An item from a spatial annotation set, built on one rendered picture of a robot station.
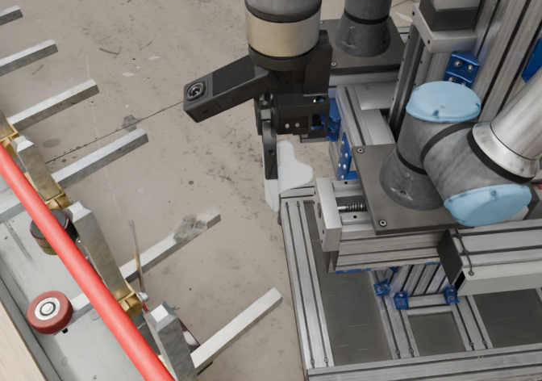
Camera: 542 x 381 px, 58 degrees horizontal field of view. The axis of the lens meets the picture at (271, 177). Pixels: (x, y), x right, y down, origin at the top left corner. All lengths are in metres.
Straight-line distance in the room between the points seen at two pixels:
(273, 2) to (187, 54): 2.68
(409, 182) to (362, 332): 0.89
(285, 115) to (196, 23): 2.88
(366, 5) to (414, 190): 0.51
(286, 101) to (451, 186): 0.36
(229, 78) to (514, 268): 0.75
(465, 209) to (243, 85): 0.42
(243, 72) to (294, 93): 0.06
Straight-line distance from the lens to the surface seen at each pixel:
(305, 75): 0.54
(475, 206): 0.79
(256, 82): 0.53
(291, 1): 0.46
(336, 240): 1.04
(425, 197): 0.98
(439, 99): 0.88
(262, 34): 0.49
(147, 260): 1.14
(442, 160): 0.83
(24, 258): 1.55
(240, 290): 2.04
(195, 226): 1.15
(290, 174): 0.58
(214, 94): 0.54
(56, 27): 3.61
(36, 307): 1.11
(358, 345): 1.74
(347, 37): 1.33
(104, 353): 1.34
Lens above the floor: 1.82
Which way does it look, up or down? 50 degrees down
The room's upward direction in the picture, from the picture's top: straight up
